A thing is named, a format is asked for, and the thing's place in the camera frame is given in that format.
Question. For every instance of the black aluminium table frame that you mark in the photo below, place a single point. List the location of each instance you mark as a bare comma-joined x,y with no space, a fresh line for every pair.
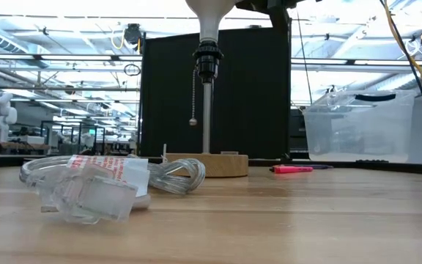
398,168

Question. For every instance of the dark purple pen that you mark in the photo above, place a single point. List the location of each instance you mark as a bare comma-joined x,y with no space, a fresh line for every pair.
321,166

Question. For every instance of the white frosted lightbulb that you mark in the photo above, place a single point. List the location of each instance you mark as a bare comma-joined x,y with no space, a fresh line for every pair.
209,18

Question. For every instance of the pink highlighter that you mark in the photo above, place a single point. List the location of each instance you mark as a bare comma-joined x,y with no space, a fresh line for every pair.
291,169

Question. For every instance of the clear plastic storage bin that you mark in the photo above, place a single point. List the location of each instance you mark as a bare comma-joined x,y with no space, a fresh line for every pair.
361,128

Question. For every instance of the black equipment cabinet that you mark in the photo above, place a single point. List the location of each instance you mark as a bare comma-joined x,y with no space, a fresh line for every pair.
298,128

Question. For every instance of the table lamp with wooden base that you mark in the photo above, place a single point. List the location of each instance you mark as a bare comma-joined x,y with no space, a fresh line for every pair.
207,166

